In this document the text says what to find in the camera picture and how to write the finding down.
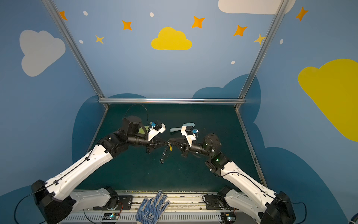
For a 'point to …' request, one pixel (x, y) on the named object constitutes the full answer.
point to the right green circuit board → (228, 217)
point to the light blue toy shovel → (192, 124)
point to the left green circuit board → (110, 216)
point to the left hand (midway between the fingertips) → (168, 142)
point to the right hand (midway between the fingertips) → (172, 138)
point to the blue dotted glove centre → (150, 211)
